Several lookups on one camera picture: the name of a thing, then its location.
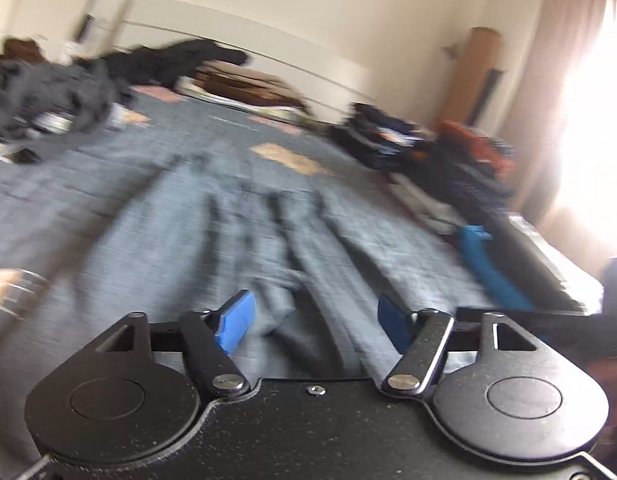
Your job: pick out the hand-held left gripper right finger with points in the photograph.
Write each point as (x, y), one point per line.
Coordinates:
(396, 322)

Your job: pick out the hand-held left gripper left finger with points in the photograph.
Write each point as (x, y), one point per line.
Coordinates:
(236, 322)

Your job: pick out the grey sweatpants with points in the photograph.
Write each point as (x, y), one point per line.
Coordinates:
(288, 240)

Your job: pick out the stack of black white clothes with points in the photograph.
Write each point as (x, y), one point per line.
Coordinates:
(463, 185)

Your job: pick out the stack of navy folded clothes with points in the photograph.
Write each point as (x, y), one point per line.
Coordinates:
(383, 135)

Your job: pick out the stack of beige brown clothes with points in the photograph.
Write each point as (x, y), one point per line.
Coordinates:
(243, 87)

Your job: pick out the pile of dark grey clothes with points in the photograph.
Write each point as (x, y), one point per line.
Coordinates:
(53, 95)

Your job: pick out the orange folded cloth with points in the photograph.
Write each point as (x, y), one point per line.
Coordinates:
(468, 140)

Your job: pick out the grey quilted bed cover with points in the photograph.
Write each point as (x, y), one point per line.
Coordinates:
(188, 130)

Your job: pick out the black jacket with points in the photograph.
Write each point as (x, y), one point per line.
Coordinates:
(173, 60)

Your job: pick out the beige curtain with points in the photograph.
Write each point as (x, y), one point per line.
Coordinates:
(553, 60)

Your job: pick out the white headboard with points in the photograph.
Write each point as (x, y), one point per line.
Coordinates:
(288, 40)

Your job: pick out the black hairbrush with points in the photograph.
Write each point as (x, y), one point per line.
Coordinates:
(88, 22)

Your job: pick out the brown hoodie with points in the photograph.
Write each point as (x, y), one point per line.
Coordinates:
(21, 50)

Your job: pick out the butterfly wall decoration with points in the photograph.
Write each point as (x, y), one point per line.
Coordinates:
(451, 50)

